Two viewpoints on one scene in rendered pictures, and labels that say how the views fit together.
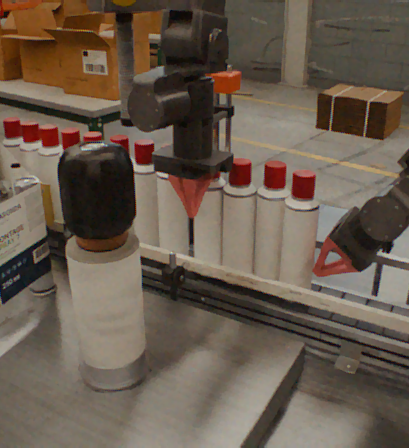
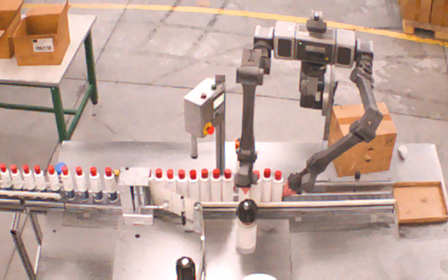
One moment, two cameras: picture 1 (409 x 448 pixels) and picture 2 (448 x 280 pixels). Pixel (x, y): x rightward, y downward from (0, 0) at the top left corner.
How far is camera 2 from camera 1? 265 cm
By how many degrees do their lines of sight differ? 29
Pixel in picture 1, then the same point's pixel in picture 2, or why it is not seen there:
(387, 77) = not seen: outside the picture
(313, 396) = (294, 232)
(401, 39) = not seen: outside the picture
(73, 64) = (25, 48)
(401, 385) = (314, 219)
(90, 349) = (246, 245)
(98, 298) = (251, 234)
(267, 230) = (266, 189)
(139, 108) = (241, 180)
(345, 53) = not seen: outside the picture
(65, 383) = (237, 256)
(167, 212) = (228, 190)
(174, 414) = (270, 252)
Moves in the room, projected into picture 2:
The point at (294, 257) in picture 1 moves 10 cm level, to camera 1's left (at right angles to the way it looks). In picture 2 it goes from (277, 195) to (258, 203)
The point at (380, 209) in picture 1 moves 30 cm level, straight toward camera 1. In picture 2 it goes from (306, 185) to (320, 235)
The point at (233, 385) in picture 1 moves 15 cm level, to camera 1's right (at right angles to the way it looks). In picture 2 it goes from (278, 238) to (305, 226)
